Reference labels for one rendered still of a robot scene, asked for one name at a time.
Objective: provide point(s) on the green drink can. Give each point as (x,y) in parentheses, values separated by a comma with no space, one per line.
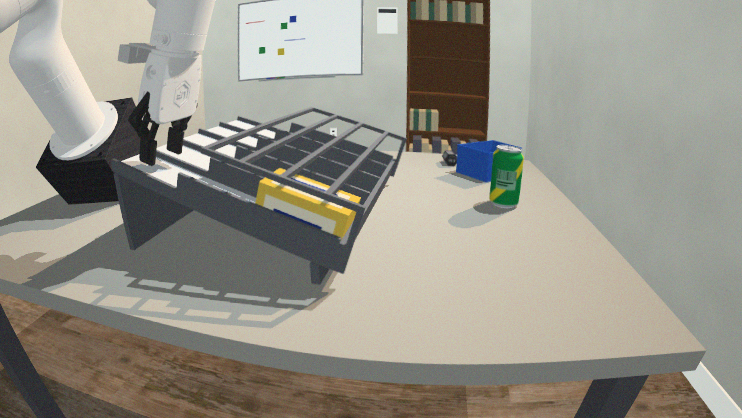
(506,176)

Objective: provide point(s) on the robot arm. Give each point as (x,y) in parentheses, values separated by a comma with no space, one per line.
(42,62)

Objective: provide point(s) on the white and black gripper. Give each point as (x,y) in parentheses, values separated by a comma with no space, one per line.
(171,85)

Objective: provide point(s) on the yellow butter carton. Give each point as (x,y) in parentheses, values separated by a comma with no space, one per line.
(306,208)

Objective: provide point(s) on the blue open bin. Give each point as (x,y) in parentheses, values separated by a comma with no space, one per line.
(477,163)

